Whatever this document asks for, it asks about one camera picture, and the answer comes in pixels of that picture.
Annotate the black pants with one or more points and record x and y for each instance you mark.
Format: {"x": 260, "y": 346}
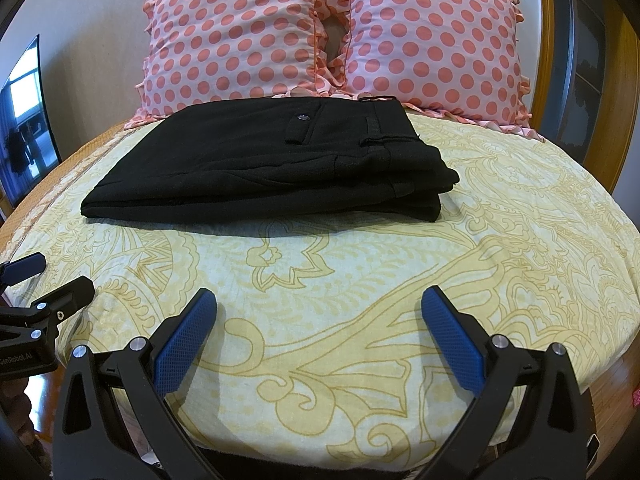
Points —
{"x": 260, "y": 170}

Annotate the yellow patterned bed sheet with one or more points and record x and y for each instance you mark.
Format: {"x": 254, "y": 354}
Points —
{"x": 380, "y": 285}

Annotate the pink box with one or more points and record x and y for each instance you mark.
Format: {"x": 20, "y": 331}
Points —
{"x": 636, "y": 397}

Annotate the dark glass cabinet door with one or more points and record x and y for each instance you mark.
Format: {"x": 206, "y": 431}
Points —
{"x": 585, "y": 60}

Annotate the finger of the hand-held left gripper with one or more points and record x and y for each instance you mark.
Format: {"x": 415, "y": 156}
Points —
{"x": 60, "y": 305}
{"x": 22, "y": 267}

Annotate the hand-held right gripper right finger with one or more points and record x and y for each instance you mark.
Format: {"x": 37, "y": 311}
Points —
{"x": 452, "y": 345}

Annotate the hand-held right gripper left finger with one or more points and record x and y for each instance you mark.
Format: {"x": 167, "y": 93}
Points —
{"x": 184, "y": 347}

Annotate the pink polka dot pillow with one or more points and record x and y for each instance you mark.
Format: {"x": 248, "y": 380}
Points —
{"x": 430, "y": 40}
{"x": 230, "y": 40}

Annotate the person's left hand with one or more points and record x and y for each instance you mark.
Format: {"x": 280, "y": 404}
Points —
{"x": 15, "y": 410}

